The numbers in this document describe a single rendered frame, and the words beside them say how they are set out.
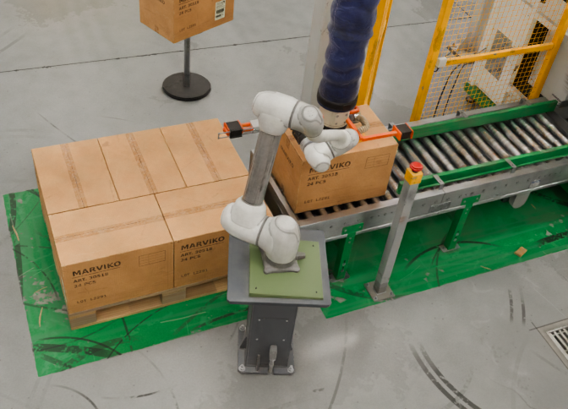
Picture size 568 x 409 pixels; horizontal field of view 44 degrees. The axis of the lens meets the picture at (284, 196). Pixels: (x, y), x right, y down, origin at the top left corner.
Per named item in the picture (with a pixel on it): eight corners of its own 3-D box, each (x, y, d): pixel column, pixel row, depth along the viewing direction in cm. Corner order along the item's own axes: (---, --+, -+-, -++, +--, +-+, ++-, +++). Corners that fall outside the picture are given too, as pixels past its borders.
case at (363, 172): (356, 154, 453) (367, 103, 426) (385, 195, 427) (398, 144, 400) (270, 170, 433) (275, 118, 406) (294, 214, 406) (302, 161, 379)
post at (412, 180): (381, 285, 446) (417, 165, 379) (386, 292, 442) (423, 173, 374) (372, 287, 444) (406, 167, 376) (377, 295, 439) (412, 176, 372)
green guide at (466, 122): (545, 102, 520) (549, 92, 514) (554, 111, 513) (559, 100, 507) (355, 139, 464) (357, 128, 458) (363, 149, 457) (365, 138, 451)
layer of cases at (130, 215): (215, 163, 495) (217, 117, 468) (268, 264, 430) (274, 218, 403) (40, 197, 453) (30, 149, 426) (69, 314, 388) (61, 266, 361)
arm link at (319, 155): (305, 160, 371) (326, 148, 372) (317, 179, 362) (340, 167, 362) (299, 147, 363) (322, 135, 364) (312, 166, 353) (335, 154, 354)
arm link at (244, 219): (253, 252, 335) (212, 235, 339) (264, 237, 350) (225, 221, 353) (296, 106, 300) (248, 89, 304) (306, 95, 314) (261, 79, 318)
